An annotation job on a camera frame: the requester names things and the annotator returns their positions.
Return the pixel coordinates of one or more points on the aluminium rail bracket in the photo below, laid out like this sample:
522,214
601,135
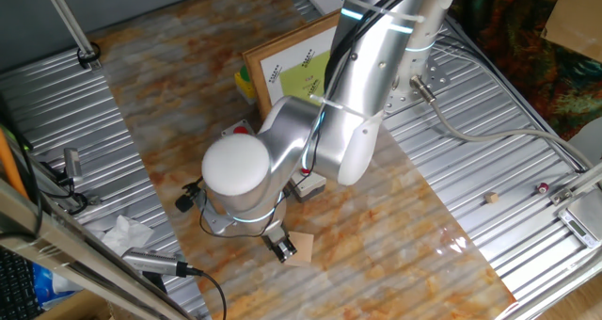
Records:
562,195

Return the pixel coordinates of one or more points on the orange stick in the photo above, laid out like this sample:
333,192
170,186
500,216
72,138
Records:
9,164

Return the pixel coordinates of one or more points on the red button grey box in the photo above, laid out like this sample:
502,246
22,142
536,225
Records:
310,188
237,129

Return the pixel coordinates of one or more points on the brown cardboard box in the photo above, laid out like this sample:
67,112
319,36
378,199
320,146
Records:
75,308

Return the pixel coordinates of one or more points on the wooden picture frame stand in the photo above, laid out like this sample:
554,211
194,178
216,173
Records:
282,66

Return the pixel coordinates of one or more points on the grey plastic cover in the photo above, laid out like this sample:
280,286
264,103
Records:
590,141

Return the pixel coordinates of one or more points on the black keyboard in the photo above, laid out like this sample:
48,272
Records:
16,287

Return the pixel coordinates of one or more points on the green button yellow box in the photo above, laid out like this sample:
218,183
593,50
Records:
244,87

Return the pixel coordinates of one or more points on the silver stand pole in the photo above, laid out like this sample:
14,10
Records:
66,14

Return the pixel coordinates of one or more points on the orange marble pattern mat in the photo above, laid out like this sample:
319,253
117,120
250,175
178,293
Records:
329,263

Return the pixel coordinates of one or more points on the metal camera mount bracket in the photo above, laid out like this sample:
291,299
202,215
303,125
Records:
56,188

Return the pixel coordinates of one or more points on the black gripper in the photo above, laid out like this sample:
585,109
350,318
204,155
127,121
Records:
276,239

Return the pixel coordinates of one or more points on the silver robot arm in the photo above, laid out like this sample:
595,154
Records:
357,84

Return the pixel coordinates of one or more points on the light wooden block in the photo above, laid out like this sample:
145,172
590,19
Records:
302,248

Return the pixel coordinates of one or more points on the silver digital scale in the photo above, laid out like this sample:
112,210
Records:
588,212

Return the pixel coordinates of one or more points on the small wooden cube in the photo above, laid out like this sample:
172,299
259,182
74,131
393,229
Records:
492,197

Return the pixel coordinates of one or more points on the silver camera on mount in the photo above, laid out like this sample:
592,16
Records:
72,162

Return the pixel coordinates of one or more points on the brown cardboard sheet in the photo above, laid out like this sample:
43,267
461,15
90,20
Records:
578,19

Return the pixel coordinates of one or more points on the blue tissue pack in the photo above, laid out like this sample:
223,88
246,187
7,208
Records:
42,284

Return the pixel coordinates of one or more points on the aluminium frame beam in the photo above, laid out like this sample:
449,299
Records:
70,254

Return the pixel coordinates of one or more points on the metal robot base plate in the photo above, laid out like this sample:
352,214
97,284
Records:
435,77

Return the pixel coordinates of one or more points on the silver camera with bracket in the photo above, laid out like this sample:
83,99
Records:
155,262

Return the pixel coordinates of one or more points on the crumpled white tissue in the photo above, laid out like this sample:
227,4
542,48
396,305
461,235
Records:
124,233

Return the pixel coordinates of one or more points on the colourful patterned cloth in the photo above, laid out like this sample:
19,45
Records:
508,37

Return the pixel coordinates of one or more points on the small red knob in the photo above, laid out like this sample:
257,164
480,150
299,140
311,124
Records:
543,187

